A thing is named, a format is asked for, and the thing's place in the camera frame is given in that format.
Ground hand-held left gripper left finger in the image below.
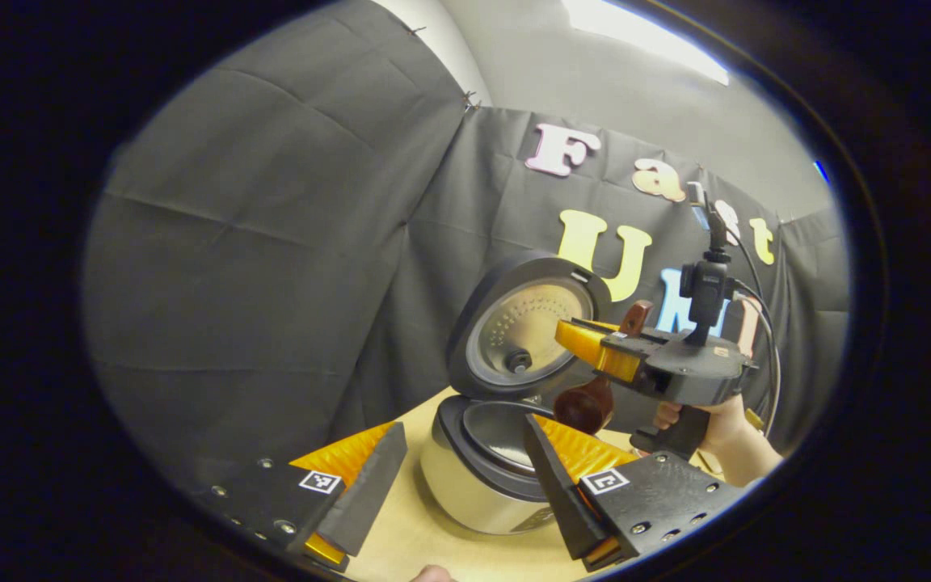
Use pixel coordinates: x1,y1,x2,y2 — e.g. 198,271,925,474
191,420,408,571

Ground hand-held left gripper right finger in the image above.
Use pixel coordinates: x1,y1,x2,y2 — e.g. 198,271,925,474
524,414,749,571

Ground brown wooden spoon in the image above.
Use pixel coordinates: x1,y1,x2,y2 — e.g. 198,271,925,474
553,300,654,436

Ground black silver rice cooker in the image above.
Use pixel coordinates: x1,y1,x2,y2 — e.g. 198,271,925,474
419,252,620,536

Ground black backdrop cloth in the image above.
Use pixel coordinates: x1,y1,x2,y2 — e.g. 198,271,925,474
82,0,850,486

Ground large ceiling light panel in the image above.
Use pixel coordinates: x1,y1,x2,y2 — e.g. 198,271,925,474
562,0,731,86

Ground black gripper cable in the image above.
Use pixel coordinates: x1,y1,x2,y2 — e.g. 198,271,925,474
724,226,781,437

